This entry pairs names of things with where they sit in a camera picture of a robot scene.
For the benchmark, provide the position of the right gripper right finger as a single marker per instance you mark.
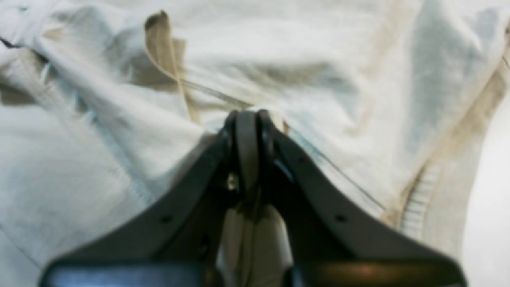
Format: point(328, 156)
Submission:
point(333, 242)

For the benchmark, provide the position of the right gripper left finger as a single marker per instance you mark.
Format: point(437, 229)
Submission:
point(174, 243)

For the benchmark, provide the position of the beige t-shirt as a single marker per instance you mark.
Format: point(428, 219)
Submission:
point(104, 101)

